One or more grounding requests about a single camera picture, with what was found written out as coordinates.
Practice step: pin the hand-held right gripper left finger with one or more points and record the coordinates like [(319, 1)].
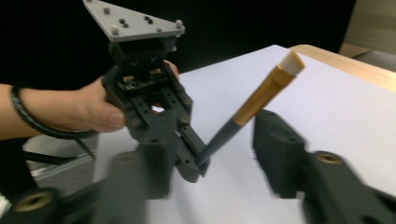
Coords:
[(154, 174)]

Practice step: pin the metal floor rail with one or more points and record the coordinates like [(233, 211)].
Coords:
[(65, 168)]

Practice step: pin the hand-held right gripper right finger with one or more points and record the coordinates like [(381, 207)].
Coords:
[(280, 155)]

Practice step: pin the black pencil with orange end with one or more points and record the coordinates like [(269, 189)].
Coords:
[(264, 90)]

